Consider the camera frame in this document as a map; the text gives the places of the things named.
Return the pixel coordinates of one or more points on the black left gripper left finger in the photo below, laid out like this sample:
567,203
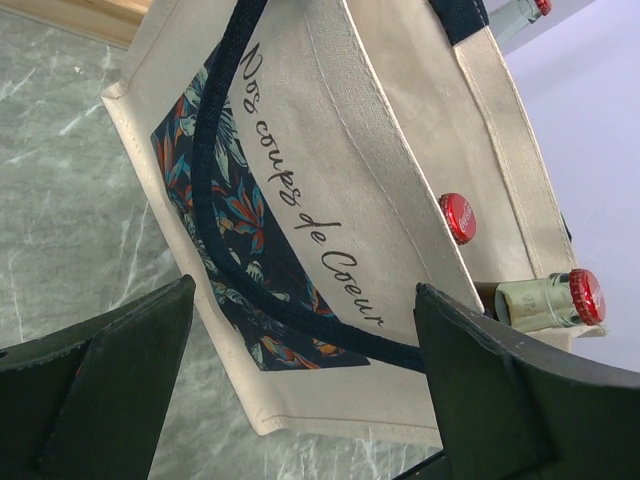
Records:
89,401

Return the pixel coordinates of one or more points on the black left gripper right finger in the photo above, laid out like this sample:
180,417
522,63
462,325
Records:
509,406

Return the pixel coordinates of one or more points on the coca-cola glass bottle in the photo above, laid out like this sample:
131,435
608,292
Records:
561,300
459,216
513,17

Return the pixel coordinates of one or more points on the beige canvas tote bag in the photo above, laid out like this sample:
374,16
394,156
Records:
344,124

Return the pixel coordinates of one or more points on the wooden clothes rack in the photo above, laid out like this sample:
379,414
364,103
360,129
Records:
114,22

